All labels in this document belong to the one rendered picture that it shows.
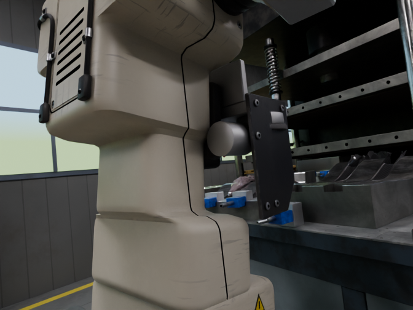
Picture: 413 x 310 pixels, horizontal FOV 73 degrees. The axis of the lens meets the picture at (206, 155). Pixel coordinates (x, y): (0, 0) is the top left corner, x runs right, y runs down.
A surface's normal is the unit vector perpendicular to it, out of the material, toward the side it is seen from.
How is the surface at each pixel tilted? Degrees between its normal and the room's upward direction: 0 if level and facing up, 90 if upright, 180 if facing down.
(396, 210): 90
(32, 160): 90
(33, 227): 90
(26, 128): 90
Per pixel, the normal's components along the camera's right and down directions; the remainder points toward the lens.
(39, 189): 0.73, -0.12
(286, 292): -0.83, 0.05
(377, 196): 0.55, -0.11
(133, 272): -0.68, -0.11
